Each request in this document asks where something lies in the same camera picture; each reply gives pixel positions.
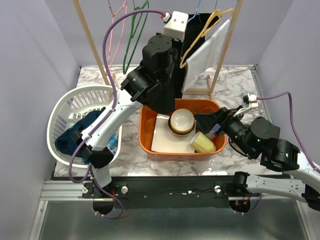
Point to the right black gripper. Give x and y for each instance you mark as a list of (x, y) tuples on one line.
[(222, 116)]

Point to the black garment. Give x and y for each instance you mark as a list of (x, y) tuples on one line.
[(164, 99)]

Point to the floral blue skirt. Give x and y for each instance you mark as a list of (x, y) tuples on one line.
[(113, 143)]

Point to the light blue hanger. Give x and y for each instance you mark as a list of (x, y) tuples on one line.
[(196, 12)]

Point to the green hanger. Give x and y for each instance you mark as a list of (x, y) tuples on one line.
[(137, 25)]

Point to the pink wire hanger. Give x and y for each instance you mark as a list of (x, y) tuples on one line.
[(117, 9)]

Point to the dark blue denim skirt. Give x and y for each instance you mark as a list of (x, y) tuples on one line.
[(66, 143)]

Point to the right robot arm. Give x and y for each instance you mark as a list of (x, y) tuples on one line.
[(261, 139)]

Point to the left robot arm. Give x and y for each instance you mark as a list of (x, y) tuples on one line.
[(149, 84)]

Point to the yellow hanger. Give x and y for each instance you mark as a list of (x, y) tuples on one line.
[(205, 32)]

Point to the lavender cup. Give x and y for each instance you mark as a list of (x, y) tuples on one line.
[(212, 133)]

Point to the yellow cup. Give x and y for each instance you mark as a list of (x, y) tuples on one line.
[(202, 144)]

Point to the wooden clothes rack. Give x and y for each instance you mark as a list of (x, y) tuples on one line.
[(145, 9)]

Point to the white bowl with dark rim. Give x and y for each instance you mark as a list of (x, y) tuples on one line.
[(182, 122)]

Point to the white square plate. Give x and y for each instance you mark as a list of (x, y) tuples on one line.
[(165, 137)]

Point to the grey white garment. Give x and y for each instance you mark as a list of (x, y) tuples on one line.
[(206, 56)]

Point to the orange plastic tub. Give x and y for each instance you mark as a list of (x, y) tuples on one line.
[(147, 126)]

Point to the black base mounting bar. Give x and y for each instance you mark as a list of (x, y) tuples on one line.
[(169, 192)]

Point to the white laundry basket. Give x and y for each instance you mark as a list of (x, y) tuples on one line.
[(71, 108)]

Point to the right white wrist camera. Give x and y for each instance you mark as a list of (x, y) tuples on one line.
[(249, 102)]

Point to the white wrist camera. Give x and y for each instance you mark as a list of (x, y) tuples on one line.
[(249, 102), (175, 25)]

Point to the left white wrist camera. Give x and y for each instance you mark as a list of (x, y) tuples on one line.
[(175, 25)]

